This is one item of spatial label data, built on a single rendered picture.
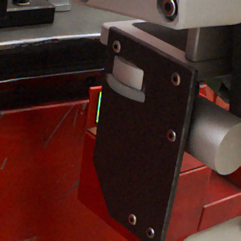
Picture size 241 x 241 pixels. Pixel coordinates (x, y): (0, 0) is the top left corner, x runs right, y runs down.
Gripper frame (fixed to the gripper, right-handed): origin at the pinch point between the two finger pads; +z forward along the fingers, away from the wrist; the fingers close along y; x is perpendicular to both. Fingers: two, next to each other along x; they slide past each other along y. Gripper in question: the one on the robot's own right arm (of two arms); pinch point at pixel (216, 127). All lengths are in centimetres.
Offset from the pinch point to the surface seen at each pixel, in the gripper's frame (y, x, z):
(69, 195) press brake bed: 15.5, 8.1, 25.4
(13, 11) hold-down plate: 30.0, 17.5, -2.2
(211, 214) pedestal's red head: -7.5, 2.2, 10.1
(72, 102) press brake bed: 20.0, 9.5, 9.1
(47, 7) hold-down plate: 29.6, 11.7, -2.5
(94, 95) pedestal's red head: 11.1, 14.1, 0.2
